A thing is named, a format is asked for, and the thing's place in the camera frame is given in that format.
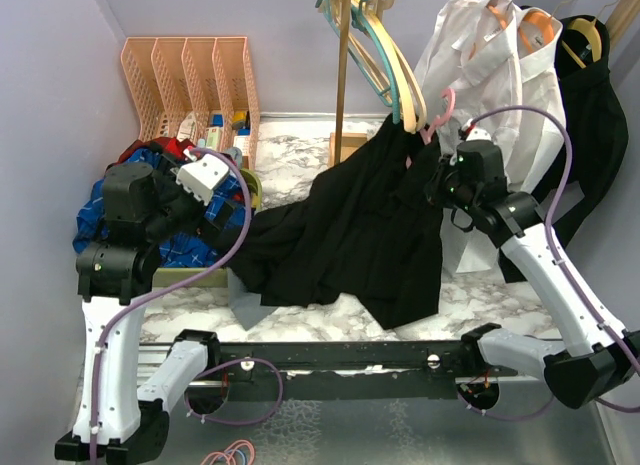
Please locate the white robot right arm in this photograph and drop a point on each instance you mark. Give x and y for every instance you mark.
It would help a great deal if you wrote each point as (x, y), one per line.
(540, 255)

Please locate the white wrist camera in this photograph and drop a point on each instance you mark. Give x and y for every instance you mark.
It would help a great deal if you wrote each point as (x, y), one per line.
(202, 174)
(470, 131)

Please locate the cream yellow hanger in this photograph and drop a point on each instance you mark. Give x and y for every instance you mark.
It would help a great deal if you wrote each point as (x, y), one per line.
(402, 71)

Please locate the green white box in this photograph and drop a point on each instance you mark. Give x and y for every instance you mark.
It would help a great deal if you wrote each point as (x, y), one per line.
(213, 137)

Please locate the coloured rubber bands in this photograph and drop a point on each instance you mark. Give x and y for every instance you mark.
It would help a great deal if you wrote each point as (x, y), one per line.
(240, 452)

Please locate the orange hanger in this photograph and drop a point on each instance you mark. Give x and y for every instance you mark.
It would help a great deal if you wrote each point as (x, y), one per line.
(492, 35)
(536, 30)

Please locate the wooden clothes rack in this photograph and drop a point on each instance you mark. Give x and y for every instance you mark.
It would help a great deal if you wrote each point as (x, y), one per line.
(620, 19)

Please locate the blue small box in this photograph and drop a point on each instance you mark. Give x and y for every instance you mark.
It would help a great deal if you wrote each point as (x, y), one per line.
(217, 120)

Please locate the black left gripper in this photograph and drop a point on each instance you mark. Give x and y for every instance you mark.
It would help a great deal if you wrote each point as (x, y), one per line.
(204, 225)

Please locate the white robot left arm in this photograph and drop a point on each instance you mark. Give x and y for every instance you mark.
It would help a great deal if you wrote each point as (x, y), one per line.
(125, 295)

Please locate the white spiral notebook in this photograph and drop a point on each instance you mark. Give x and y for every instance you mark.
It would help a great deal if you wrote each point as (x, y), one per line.
(188, 129)

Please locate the pink hanger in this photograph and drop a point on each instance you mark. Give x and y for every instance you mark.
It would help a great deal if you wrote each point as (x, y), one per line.
(422, 120)

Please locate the pink plastic file organizer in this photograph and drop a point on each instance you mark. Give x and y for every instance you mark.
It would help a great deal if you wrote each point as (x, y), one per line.
(172, 77)

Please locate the orange hanger left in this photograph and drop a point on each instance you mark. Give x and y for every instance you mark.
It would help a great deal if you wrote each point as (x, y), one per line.
(492, 35)

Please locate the white shirt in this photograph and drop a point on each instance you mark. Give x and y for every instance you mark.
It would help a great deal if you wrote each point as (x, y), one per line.
(539, 140)
(481, 84)

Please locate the hanging black shirt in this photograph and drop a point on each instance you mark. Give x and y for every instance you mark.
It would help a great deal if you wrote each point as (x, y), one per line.
(595, 122)

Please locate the aluminium rail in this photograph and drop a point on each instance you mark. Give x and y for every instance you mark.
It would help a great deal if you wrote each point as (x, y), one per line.
(124, 419)

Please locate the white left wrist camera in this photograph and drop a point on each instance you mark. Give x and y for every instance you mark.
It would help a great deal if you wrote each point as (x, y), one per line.
(202, 174)

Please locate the orange hanger right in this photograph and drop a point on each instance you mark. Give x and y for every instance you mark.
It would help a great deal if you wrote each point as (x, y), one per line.
(536, 30)

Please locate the grey cloth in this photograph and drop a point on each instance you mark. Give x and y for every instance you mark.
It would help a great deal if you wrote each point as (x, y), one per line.
(245, 305)

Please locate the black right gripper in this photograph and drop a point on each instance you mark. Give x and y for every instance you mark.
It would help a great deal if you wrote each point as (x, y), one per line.
(434, 187)

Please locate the white shirt front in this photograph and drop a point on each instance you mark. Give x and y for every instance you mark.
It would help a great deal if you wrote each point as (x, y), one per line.
(481, 84)

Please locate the red plaid shirt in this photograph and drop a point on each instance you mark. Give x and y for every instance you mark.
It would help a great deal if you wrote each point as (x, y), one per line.
(153, 150)

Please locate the white shirt behind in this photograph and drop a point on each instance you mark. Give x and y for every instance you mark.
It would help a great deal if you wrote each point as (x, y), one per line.
(539, 140)

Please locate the black shirt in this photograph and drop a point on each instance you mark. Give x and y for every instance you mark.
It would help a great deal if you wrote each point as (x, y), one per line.
(595, 122)
(365, 229)

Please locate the blue plaid shirt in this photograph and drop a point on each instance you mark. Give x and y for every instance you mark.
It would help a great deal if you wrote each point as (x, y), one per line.
(91, 222)

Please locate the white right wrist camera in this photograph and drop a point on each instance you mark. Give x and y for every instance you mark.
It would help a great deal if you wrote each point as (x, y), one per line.
(470, 131)

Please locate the black base bar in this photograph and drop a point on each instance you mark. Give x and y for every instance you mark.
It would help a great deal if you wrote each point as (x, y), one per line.
(270, 372)

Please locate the green laundry basket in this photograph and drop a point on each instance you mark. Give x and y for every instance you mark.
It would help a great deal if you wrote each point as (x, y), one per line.
(250, 185)

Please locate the yellow grey stapler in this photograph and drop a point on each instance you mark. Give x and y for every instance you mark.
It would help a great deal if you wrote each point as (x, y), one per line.
(241, 120)

